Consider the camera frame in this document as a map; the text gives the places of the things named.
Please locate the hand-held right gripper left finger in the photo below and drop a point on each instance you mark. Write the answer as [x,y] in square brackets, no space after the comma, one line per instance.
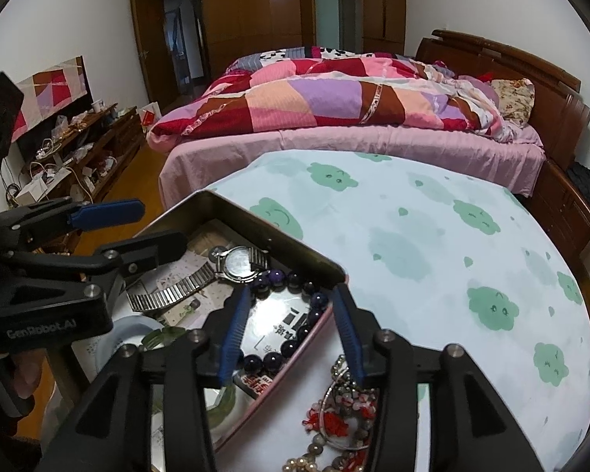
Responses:
[233,334]

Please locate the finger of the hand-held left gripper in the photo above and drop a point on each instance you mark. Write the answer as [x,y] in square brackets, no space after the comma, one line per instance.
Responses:
[147,250]
[108,214]

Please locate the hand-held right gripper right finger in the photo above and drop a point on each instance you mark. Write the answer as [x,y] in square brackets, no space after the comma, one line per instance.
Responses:
[349,339]

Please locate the silver bangle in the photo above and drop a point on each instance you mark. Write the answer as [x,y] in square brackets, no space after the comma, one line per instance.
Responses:
[324,405]

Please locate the metal tin box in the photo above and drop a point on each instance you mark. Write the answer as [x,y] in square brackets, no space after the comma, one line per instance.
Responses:
[275,236]

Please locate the person's left hand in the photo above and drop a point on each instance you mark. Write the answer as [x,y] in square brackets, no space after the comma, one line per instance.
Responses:
[28,371]

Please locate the white power strip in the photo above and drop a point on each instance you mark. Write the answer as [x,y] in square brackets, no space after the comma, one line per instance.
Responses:
[54,173]

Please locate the green jade bangle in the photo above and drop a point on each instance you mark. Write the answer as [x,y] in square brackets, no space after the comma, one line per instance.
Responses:
[162,338]

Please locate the silver wristwatch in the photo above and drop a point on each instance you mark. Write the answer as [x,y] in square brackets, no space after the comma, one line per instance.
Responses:
[238,263]

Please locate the wooden television cabinet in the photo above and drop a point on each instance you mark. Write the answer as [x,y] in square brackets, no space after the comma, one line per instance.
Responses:
[123,142]

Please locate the white cardboard box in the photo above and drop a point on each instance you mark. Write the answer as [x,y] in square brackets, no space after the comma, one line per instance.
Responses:
[34,189]

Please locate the pale blue round dish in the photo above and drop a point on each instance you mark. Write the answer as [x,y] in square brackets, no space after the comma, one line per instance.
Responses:
[128,332]

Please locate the clear plastic bag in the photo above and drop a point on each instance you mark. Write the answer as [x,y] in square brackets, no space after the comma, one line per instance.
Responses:
[61,126]

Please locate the black television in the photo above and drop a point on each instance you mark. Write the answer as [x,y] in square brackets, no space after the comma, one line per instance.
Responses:
[54,130]

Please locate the red gift bag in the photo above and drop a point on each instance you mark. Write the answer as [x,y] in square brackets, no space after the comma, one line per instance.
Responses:
[147,118]

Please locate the green cloud print tablecloth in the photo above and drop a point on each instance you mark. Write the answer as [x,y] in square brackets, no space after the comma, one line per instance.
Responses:
[423,265]

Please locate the white cup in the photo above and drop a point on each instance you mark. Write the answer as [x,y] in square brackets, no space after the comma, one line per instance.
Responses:
[97,106]

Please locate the patchwork cover cloth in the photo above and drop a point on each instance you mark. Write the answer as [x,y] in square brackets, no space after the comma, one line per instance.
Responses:
[49,88]

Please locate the wooden door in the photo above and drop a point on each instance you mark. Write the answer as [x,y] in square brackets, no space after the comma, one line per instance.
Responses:
[147,49]

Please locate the pink bed sheet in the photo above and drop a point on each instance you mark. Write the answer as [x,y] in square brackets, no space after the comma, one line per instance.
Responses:
[373,145]

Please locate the patchwork quilt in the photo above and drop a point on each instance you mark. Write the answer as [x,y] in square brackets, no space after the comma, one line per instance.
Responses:
[324,103]

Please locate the panda print blanket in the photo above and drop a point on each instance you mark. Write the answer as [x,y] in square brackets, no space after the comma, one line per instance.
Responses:
[300,54]

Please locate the wooden wardrobe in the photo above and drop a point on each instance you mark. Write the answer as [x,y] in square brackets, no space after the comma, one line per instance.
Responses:
[275,19]

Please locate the dark clothing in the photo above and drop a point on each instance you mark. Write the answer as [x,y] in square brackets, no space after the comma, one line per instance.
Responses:
[587,182]

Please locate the floral pillow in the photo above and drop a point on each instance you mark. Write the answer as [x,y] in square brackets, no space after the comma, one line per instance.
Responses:
[514,98]

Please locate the wooden bed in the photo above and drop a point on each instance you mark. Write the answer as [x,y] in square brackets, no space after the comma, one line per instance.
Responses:
[545,88]

